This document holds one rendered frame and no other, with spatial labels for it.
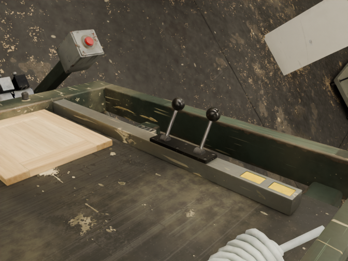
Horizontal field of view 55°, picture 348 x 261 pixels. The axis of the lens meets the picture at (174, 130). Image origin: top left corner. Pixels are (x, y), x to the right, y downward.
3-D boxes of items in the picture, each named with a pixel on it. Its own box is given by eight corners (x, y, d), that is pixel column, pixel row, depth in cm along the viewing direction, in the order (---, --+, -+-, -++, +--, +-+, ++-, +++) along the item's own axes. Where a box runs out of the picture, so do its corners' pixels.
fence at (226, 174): (65, 108, 131) (64, 98, 130) (299, 205, 72) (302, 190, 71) (54, 111, 128) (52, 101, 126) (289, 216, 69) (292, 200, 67)
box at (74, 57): (77, 47, 158) (94, 28, 145) (87, 70, 158) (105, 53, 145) (54, 50, 150) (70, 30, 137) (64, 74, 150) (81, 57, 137)
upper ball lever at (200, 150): (196, 155, 88) (213, 107, 88) (207, 160, 85) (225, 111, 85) (188, 153, 85) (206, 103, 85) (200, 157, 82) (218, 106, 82)
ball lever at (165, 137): (163, 142, 95) (179, 98, 95) (173, 146, 93) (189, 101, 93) (155, 139, 92) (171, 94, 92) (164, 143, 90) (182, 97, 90)
